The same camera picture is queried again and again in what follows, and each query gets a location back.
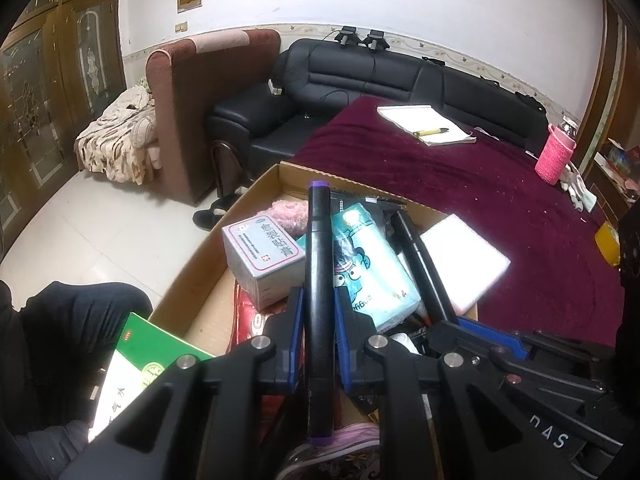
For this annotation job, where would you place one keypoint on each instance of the red foil packet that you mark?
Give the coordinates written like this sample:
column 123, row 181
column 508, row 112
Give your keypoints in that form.
column 245, row 305

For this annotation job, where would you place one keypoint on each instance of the white red medicine box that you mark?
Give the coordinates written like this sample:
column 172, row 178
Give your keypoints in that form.
column 260, row 255

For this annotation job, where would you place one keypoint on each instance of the black clamp device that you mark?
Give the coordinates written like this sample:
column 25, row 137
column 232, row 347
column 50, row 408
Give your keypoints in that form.
column 346, row 36
column 376, row 41

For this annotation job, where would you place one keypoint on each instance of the teal tissue packet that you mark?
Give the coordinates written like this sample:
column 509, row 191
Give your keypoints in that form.
column 370, row 270

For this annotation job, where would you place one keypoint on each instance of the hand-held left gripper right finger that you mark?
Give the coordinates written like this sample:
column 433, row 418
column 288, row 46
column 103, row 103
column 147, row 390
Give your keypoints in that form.
column 344, row 347

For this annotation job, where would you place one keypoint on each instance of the pink fluffy pouch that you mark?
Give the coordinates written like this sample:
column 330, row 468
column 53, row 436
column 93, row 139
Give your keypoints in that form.
column 290, row 212

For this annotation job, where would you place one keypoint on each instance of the black bag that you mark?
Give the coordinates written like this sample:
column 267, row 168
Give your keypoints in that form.
column 530, row 102

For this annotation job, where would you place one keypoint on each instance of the white notebook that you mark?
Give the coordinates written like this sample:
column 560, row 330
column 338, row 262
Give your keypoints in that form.
column 410, row 117

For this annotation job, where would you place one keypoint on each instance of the clear zip pouch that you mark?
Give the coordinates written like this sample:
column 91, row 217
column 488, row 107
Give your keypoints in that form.
column 340, row 452

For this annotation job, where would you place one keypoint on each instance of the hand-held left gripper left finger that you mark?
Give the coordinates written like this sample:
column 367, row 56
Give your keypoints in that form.
column 298, row 345

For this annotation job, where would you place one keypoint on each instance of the black marker with purple caps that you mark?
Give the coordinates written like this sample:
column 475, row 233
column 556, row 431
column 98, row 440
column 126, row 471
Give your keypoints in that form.
column 317, row 260

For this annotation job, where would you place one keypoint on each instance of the green and white box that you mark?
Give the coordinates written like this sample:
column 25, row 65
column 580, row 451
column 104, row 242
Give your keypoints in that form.
column 140, row 360

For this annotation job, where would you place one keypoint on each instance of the black slipper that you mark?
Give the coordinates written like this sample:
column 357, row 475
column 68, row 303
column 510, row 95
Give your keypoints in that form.
column 227, row 203
column 207, row 220

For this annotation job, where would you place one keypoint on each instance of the wooden glass-door cabinet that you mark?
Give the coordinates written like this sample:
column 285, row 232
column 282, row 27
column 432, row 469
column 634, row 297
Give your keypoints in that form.
column 60, row 85

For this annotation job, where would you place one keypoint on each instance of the black marker with teal caps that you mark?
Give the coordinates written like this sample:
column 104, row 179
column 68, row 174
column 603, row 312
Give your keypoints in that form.
column 417, row 260

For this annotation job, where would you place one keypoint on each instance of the white cloth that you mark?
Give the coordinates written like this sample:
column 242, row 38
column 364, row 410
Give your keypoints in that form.
column 580, row 192

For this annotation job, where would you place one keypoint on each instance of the white packet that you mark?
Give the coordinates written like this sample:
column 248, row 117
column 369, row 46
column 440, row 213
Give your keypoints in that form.
column 465, row 265

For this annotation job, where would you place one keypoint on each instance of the wall switch plate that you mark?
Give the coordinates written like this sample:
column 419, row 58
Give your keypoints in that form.
column 181, row 26

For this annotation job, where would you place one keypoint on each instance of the black leather sofa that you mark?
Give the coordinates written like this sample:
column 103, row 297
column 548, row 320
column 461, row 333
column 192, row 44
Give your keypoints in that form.
column 350, row 75

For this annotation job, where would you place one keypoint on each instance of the colourful box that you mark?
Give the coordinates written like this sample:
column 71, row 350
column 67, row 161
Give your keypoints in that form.
column 622, row 162

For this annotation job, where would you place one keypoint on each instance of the long cardboard box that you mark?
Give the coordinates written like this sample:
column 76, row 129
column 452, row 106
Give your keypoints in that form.
column 200, row 300

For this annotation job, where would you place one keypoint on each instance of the floral blanket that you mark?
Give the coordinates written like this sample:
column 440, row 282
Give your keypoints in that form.
column 115, row 135

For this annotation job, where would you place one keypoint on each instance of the bottle in pink sleeve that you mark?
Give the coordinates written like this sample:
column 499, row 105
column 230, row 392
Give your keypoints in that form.
column 555, row 157

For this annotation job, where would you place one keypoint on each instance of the person's trousered leg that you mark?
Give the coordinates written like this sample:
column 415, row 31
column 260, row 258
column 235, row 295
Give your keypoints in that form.
column 75, row 320

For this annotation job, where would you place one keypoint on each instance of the yellow pen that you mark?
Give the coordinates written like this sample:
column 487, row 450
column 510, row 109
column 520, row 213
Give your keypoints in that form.
column 430, row 131

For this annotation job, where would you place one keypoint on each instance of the wooden door frame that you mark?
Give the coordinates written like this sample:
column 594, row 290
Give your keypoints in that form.
column 607, row 75

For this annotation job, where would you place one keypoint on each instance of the brown armchair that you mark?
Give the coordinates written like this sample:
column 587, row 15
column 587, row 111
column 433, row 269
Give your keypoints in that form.
column 200, row 110

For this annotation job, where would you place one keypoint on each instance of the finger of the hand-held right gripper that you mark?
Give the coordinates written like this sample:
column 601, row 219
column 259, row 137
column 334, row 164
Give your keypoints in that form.
column 475, row 352
column 490, row 329

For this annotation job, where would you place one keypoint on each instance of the yellow tape roll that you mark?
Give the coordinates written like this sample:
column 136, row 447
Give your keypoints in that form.
column 607, row 242

